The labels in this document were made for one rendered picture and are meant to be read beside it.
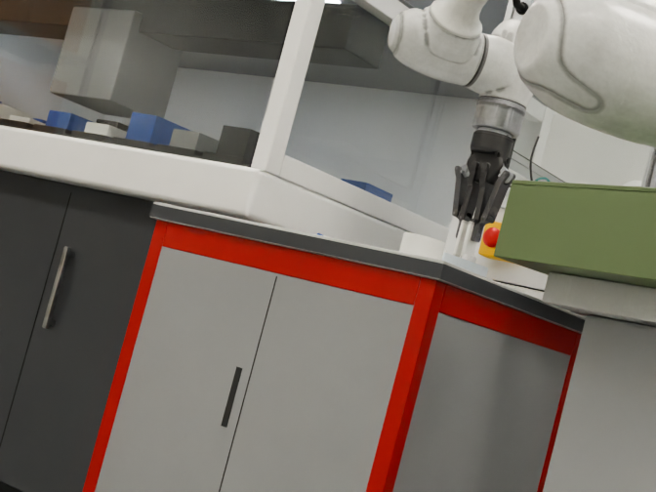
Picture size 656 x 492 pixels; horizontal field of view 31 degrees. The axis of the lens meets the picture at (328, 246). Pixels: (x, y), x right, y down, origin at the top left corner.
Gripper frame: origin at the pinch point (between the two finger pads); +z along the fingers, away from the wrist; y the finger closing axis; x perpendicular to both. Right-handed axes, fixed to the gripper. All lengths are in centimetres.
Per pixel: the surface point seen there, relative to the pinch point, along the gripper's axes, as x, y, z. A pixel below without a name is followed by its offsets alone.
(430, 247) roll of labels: 25.0, -14.8, 5.4
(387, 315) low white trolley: 32.4, -16.6, 17.8
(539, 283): -24.2, 0.4, 2.8
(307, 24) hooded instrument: 9, 51, -39
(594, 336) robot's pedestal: 38, -58, 14
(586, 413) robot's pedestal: 38, -59, 24
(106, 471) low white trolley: 42, 31, 56
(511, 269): -22.8, 7.0, 1.3
